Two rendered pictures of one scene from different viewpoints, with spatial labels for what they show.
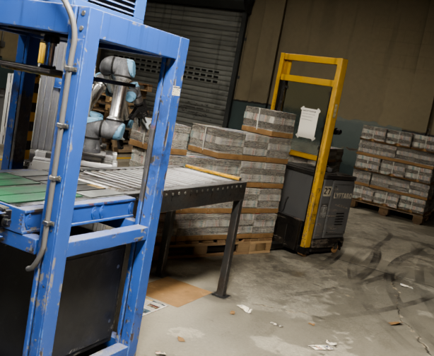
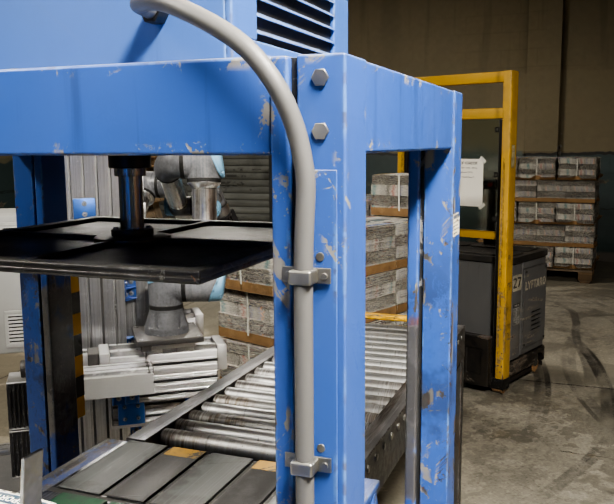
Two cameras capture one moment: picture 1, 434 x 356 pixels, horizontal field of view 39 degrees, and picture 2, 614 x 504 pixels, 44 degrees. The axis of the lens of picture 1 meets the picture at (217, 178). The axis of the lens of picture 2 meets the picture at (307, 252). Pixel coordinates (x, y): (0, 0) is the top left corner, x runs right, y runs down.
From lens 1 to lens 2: 152 cm
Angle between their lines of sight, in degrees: 6
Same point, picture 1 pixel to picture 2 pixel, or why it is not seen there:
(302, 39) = (359, 52)
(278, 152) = not seen: hidden behind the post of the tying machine
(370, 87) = (467, 103)
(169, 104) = (452, 262)
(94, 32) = (357, 135)
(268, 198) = not seen: hidden behind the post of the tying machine
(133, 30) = (406, 101)
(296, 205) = (469, 312)
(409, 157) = (557, 192)
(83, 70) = (349, 270)
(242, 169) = (399, 282)
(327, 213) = (520, 316)
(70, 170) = not seen: outside the picture
